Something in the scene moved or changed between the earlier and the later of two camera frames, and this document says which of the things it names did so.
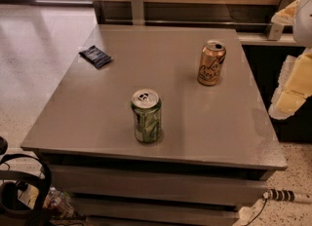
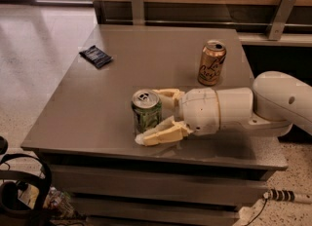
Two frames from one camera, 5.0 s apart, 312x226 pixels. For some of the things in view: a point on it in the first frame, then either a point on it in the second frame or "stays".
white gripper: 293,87 -> 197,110
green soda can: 146,109 stays
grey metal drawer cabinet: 158,126 stays
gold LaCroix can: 212,61 stays
